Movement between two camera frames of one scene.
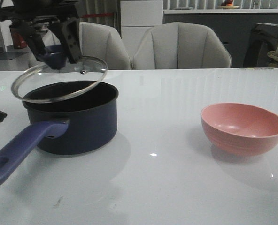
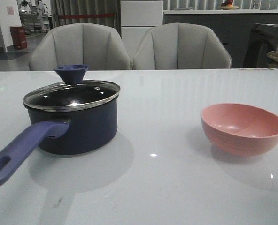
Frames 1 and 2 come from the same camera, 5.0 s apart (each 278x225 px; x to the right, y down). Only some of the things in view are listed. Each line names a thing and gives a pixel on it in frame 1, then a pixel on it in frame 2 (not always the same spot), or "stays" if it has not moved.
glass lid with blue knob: (56, 77) -> (73, 93)
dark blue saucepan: (66, 117) stays
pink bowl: (242, 129) stays
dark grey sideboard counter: (234, 27) stays
